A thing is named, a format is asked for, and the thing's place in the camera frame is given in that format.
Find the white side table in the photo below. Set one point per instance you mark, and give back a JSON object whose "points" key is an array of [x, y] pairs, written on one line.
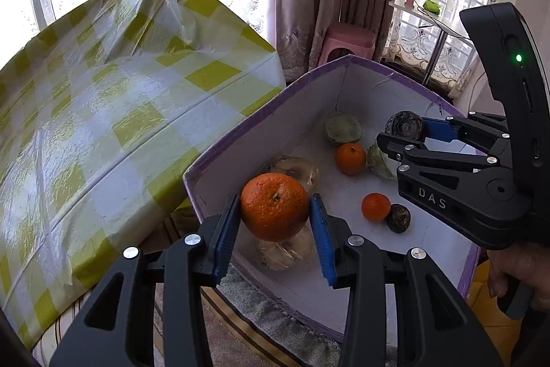
{"points": [[451, 30]]}

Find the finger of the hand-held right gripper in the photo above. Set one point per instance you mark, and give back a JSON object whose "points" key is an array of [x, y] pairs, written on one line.
{"points": [[429, 156], [438, 129]]}

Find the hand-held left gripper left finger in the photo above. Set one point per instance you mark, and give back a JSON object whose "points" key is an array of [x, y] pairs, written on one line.
{"points": [[225, 238]]}

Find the pink plastic stool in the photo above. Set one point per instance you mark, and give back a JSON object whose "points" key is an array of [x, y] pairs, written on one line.
{"points": [[348, 34]]}

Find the small dark round mangosteen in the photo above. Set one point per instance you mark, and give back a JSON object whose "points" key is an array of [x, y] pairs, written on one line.
{"points": [[398, 218]]}

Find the small orange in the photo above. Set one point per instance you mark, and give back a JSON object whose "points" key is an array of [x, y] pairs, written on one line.
{"points": [[376, 207]]}

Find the white cardboard box purple edge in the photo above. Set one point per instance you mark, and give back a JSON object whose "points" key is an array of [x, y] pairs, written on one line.
{"points": [[374, 92]]}

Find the striped brown blanket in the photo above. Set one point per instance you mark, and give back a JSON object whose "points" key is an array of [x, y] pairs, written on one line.
{"points": [[258, 319]]}

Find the dark striped shell object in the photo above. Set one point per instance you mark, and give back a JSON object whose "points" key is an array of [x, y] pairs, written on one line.
{"points": [[404, 125]]}

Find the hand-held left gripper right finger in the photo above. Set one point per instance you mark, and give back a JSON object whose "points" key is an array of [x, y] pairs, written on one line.
{"points": [[322, 238]]}

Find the yellow checked plastic tablecloth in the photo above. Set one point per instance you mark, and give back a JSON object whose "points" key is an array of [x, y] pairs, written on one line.
{"points": [[107, 113]]}

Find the person's right hand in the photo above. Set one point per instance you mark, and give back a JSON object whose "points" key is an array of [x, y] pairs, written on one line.
{"points": [[500, 270]]}

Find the small green object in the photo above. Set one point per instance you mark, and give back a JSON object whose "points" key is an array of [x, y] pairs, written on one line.
{"points": [[432, 6]]}

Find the small wrapped green vegetable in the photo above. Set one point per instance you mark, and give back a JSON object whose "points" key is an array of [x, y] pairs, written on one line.
{"points": [[378, 163]]}

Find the plastic-wrapped green cabbage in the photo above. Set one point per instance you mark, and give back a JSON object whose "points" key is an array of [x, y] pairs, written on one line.
{"points": [[343, 128]]}

